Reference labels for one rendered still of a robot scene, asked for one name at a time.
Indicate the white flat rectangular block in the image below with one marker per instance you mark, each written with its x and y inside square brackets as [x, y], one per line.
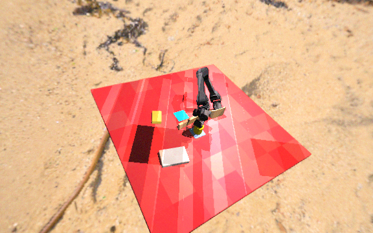
[173, 156]

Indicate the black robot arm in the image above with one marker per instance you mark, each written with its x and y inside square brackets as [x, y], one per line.
[203, 79]

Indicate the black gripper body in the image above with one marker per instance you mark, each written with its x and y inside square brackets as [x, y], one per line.
[199, 123]

